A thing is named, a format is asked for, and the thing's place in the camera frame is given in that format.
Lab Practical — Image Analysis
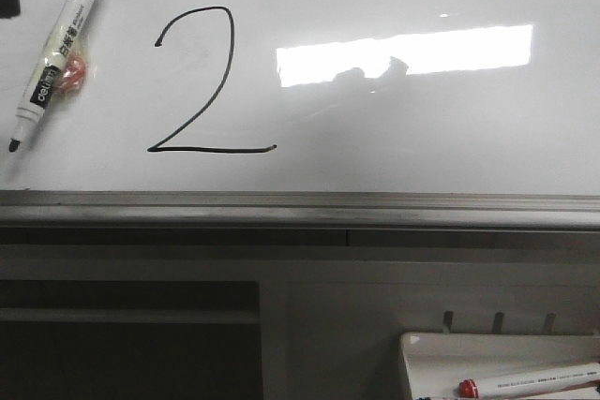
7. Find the white black whiteboard marker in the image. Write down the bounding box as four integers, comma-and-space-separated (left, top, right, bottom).
8, 0, 96, 153

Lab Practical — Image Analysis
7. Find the white whiteboard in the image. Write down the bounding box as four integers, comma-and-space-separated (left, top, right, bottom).
1, 0, 599, 195

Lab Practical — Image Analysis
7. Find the dark metal tray hook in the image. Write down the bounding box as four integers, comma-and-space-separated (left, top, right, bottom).
442, 310, 454, 333
491, 311, 504, 334

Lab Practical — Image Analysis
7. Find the white marker tray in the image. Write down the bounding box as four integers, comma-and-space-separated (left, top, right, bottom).
398, 332, 599, 399

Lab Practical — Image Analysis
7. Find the red capped white marker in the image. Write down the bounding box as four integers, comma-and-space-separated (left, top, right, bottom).
457, 362, 599, 399

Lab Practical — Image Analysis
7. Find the grey aluminium whiteboard frame rail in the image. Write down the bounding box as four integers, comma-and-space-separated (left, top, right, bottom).
1, 190, 599, 244

